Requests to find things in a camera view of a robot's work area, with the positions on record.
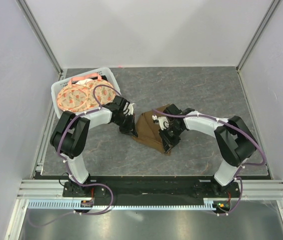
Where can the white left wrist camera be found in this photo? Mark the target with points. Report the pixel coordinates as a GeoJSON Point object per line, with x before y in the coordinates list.
{"type": "Point", "coordinates": [129, 109]}

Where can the white cloth in basket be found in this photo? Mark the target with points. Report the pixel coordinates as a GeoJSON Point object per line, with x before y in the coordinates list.
{"type": "Point", "coordinates": [84, 82]}

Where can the right aluminium frame post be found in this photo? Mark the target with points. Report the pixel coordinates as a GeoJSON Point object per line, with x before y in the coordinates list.
{"type": "Point", "coordinates": [258, 33]}

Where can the slotted cable duct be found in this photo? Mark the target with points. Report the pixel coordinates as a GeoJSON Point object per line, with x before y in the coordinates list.
{"type": "Point", "coordinates": [76, 204]}

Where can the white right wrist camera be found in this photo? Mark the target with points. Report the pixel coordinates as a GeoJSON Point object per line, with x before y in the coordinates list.
{"type": "Point", "coordinates": [162, 121]}

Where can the aluminium frame post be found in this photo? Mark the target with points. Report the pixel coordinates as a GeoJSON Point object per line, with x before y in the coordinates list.
{"type": "Point", "coordinates": [40, 35]}
{"type": "Point", "coordinates": [258, 33]}

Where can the orange floral mesh bag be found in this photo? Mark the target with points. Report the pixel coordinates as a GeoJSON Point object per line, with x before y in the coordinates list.
{"type": "Point", "coordinates": [80, 98]}

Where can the brown cloth napkin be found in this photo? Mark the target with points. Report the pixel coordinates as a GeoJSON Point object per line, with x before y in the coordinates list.
{"type": "Point", "coordinates": [148, 132]}

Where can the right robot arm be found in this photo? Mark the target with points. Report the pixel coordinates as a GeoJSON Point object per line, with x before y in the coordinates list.
{"type": "Point", "coordinates": [235, 141]}

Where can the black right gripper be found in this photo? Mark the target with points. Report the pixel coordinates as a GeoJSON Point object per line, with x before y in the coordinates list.
{"type": "Point", "coordinates": [167, 143]}

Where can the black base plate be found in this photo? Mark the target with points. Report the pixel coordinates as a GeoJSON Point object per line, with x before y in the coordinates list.
{"type": "Point", "coordinates": [199, 187]}

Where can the left aluminium frame post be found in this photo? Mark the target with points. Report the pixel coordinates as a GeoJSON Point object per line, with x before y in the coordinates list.
{"type": "Point", "coordinates": [40, 35]}

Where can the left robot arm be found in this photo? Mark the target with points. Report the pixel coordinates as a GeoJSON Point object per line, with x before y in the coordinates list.
{"type": "Point", "coordinates": [71, 132]}

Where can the white plastic basket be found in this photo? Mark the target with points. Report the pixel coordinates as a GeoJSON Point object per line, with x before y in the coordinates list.
{"type": "Point", "coordinates": [105, 72]}

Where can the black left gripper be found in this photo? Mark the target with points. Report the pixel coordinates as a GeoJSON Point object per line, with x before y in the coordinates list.
{"type": "Point", "coordinates": [130, 129]}

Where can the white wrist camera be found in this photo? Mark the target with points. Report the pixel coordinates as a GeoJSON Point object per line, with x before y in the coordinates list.
{"type": "Point", "coordinates": [129, 109]}
{"type": "Point", "coordinates": [162, 121]}

